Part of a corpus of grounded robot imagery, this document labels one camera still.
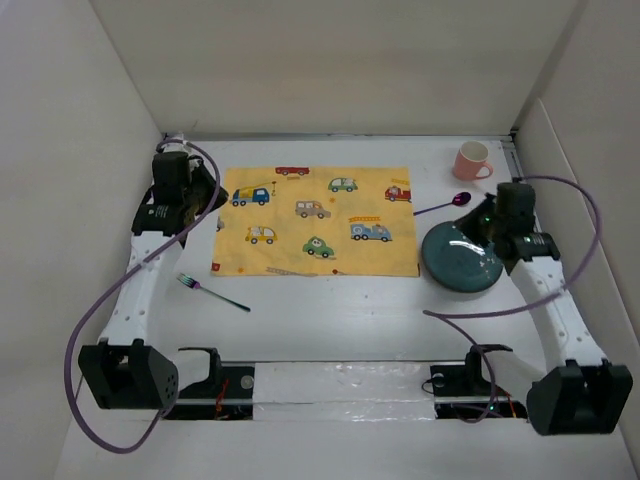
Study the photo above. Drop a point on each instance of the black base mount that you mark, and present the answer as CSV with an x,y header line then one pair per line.
x,y
462,392
226,395

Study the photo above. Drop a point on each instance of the iridescent purple fork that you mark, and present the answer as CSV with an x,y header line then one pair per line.
x,y
193,284

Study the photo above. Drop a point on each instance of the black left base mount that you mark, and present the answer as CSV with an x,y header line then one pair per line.
x,y
226,395

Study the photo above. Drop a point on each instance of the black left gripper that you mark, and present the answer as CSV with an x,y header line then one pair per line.
x,y
198,172

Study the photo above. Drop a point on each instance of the yellow car-print cloth placemat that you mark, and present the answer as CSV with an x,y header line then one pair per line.
x,y
317,221

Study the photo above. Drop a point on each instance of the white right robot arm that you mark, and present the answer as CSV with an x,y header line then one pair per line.
x,y
580,391

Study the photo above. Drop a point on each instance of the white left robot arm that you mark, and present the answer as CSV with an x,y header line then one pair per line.
x,y
125,369

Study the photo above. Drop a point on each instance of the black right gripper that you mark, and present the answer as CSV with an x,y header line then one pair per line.
x,y
467,222

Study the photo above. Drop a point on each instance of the pink ceramic mug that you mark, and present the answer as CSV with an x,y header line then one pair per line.
x,y
471,162

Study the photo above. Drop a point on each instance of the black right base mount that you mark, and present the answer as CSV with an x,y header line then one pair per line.
x,y
462,392

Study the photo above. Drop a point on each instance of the purple metallic spoon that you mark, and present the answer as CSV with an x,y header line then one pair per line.
x,y
459,200

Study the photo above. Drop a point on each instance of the teal ceramic plate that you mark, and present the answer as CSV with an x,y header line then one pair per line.
x,y
456,263

